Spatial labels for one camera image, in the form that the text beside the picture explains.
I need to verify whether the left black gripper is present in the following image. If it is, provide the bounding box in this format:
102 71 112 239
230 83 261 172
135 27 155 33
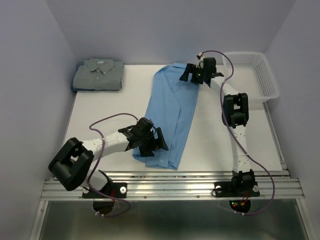
138 126 167 157

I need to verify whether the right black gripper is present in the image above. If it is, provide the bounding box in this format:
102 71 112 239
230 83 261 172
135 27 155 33
178 64 206 85

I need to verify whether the light blue long sleeve shirt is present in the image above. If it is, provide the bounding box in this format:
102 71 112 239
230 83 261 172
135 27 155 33
132 63 199 170

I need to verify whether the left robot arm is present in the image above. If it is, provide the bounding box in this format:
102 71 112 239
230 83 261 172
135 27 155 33
48 117 169 197

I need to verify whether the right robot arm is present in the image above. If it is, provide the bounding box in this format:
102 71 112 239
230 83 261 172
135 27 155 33
179 53 257 198

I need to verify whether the white plastic basket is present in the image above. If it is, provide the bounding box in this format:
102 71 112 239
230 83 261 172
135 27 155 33
222 51 280 104

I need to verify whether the folded blue shirt under grey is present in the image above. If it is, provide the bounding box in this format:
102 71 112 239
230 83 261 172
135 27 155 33
70 61 84 93

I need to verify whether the aluminium rail frame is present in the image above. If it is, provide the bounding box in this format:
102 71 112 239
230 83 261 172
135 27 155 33
41 139 307 201

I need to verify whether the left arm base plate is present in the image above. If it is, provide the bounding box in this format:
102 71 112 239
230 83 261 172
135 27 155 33
82 182 128 199

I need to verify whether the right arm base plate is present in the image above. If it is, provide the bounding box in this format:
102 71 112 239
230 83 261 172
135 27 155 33
211 181 261 198

